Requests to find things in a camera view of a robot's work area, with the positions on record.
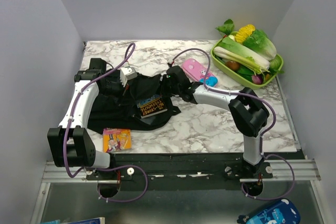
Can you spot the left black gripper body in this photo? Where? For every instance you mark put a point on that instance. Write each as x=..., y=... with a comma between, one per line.
x=112, y=88

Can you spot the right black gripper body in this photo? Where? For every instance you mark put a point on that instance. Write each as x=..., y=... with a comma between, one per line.
x=167, y=89

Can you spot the black student backpack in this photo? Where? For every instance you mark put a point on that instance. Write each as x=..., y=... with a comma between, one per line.
x=119, y=111

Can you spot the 169-storey treehouse book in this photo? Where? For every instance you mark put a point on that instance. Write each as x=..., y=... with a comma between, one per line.
x=151, y=106

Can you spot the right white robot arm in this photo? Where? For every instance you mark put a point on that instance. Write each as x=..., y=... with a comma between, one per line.
x=249, y=113

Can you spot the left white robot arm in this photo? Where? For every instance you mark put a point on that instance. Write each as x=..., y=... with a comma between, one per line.
x=70, y=144

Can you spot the pink pencil case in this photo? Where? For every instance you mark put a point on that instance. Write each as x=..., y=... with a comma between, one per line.
x=197, y=72

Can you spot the Roald Dahl book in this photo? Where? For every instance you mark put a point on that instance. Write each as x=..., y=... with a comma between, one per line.
x=115, y=140

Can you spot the napa cabbage toy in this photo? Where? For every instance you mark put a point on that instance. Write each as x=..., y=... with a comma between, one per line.
x=231, y=50

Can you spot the green vegetable tray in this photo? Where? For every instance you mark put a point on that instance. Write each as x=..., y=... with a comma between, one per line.
x=244, y=75

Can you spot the green leaf sprig toy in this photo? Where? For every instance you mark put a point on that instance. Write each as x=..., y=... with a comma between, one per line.
x=226, y=28

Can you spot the yellow corn toy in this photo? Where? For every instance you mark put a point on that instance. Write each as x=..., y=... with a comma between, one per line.
x=244, y=32

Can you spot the green lettuce toy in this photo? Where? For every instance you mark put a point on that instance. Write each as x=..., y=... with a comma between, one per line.
x=259, y=42

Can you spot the blue pencil case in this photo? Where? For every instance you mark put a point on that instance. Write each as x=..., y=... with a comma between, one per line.
x=279, y=211

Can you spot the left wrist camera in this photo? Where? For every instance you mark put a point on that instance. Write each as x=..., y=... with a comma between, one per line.
x=127, y=74

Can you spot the black mounting base rail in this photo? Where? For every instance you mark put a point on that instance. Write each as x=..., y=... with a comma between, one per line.
x=186, y=171

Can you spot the aluminium extrusion rail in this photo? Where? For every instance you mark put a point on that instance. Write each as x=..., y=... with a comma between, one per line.
x=271, y=171

